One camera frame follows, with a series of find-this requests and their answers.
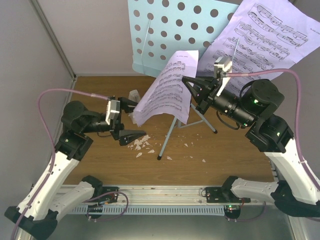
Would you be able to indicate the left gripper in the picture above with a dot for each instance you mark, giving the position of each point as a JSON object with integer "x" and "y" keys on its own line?
{"x": 118, "y": 131}

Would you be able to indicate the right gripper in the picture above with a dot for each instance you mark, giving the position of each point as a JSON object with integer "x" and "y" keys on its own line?
{"x": 203, "y": 97}

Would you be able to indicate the white metronome body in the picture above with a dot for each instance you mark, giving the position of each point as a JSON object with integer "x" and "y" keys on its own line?
{"x": 135, "y": 97}

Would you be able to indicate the sheet music paper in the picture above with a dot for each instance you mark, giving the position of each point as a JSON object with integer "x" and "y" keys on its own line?
{"x": 263, "y": 35}
{"x": 168, "y": 94}

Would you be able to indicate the light blue music stand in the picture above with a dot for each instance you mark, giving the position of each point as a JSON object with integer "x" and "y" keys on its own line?
{"x": 159, "y": 28}

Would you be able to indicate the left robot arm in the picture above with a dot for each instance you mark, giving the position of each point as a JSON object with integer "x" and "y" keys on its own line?
{"x": 39, "y": 213}

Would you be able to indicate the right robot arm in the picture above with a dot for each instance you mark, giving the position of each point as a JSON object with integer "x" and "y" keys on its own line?
{"x": 254, "y": 109}

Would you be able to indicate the white debris pile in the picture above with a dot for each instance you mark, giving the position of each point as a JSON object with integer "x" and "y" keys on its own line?
{"x": 139, "y": 144}

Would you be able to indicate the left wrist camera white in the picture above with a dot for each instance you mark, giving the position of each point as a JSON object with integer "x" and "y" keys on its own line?
{"x": 113, "y": 112}

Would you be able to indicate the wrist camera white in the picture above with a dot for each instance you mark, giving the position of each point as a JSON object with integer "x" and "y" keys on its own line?
{"x": 113, "y": 112}
{"x": 222, "y": 67}

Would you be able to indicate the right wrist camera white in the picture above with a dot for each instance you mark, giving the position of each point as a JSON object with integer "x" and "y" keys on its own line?
{"x": 222, "y": 67}

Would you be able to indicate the aluminium front rail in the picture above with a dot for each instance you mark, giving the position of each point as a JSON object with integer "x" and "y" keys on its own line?
{"x": 160, "y": 193}

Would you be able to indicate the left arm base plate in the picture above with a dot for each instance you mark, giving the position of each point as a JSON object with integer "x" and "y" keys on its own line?
{"x": 111, "y": 198}

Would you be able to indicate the slotted cable duct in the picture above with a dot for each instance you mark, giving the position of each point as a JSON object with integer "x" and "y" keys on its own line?
{"x": 177, "y": 210}

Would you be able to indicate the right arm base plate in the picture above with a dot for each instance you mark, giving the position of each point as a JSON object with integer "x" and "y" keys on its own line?
{"x": 222, "y": 195}

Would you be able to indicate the left aluminium frame post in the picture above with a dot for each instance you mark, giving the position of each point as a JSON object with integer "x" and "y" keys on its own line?
{"x": 53, "y": 38}

